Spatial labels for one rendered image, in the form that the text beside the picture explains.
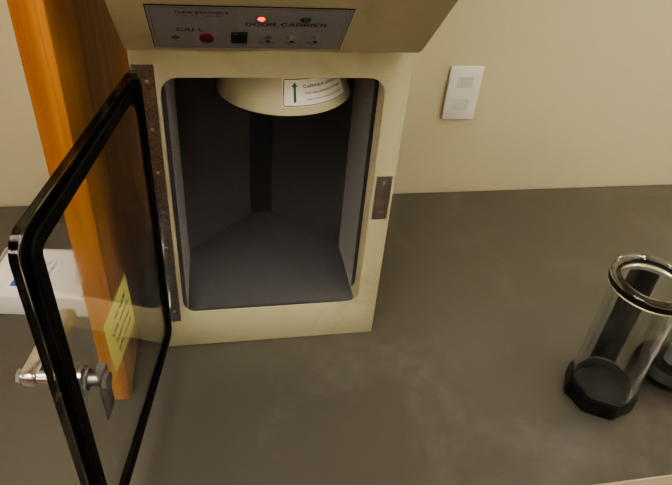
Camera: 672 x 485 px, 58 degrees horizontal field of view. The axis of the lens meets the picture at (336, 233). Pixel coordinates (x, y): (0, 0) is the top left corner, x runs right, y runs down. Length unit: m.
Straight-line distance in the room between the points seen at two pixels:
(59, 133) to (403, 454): 0.57
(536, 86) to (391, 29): 0.74
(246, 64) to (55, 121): 0.21
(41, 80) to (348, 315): 0.55
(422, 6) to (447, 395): 0.56
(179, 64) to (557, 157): 0.98
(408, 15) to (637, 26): 0.84
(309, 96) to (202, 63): 0.14
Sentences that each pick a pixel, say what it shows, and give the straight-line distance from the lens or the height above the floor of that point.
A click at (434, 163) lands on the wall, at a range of 1.35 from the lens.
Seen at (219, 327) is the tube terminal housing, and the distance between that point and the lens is 0.94.
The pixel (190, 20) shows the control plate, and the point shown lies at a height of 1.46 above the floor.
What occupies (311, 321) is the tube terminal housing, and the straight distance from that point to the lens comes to 0.95.
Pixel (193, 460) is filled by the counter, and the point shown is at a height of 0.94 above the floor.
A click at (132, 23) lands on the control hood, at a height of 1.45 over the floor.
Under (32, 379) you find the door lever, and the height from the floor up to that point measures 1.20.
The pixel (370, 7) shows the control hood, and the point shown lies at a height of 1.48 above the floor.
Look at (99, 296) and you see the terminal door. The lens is 0.61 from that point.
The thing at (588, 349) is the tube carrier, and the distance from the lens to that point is 0.93.
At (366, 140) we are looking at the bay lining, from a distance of 0.81.
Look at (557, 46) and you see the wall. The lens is 1.34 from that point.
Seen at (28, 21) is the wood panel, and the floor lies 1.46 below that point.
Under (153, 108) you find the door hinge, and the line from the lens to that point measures 0.73.
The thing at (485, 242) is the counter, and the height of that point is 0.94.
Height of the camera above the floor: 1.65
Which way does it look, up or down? 37 degrees down
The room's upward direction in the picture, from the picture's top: 5 degrees clockwise
